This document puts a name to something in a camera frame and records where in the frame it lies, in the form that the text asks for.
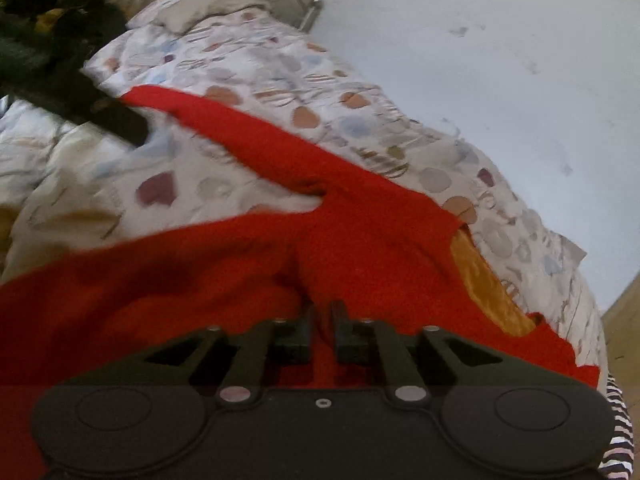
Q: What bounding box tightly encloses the red knit garment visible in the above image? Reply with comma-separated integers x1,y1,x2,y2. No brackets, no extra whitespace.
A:
1,86,600,479

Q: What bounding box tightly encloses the patterned white duvet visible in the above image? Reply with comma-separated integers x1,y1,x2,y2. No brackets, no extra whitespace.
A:
1,9,608,384

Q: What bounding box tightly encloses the orange cloth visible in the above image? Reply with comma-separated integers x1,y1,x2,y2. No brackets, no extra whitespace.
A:
450,226,537,337

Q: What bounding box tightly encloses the beige pillow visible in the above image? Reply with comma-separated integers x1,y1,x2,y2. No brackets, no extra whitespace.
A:
127,0,271,35

